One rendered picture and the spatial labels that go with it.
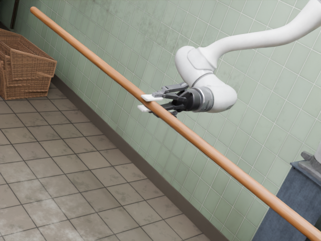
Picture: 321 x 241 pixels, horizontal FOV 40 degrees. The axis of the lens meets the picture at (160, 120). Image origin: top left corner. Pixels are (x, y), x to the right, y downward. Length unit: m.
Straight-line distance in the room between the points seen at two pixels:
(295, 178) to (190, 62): 0.66
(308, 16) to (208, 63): 0.37
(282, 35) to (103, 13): 2.27
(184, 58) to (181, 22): 1.36
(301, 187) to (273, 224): 0.22
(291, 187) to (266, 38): 0.66
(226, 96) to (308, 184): 0.54
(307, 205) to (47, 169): 1.77
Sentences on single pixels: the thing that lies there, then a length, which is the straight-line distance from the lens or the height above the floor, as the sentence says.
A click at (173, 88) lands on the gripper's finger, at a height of 1.25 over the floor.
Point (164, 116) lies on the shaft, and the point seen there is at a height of 1.20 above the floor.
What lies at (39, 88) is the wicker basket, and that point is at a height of 0.09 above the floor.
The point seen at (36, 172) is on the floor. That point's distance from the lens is 3.00.
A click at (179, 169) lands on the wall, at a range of 3.04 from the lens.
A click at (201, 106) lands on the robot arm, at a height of 1.19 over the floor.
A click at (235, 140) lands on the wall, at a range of 2.71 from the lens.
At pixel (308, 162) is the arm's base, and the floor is 1.02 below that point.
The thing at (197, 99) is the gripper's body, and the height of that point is 1.22.
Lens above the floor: 1.72
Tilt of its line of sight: 24 degrees down
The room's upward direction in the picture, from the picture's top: 21 degrees clockwise
